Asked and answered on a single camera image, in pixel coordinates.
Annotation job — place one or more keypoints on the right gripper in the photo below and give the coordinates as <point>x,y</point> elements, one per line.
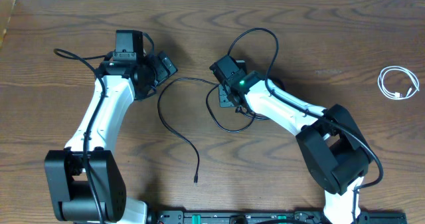
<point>224,101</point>

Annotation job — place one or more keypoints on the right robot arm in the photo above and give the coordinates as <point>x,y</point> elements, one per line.
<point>329,139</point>

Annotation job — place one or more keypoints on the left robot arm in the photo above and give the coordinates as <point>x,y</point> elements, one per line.
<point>83,178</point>

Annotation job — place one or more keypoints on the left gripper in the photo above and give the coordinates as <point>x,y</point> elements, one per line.
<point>156,60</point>

